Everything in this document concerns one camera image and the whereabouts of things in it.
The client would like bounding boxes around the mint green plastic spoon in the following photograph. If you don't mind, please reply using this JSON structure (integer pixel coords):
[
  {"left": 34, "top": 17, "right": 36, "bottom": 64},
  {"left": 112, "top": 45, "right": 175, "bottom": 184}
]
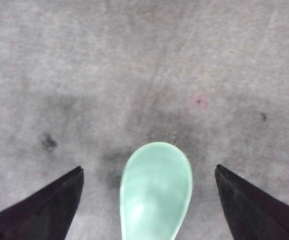
[{"left": 119, "top": 141, "right": 193, "bottom": 240}]

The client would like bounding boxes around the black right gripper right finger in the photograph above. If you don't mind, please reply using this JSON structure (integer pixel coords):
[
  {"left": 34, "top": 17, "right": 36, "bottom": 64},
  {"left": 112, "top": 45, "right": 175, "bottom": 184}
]
[{"left": 214, "top": 164, "right": 289, "bottom": 240}]

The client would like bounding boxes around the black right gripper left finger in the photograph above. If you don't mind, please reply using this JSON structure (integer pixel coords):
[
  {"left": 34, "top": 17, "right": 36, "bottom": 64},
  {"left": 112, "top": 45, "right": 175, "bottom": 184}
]
[{"left": 0, "top": 166, "right": 84, "bottom": 240}]

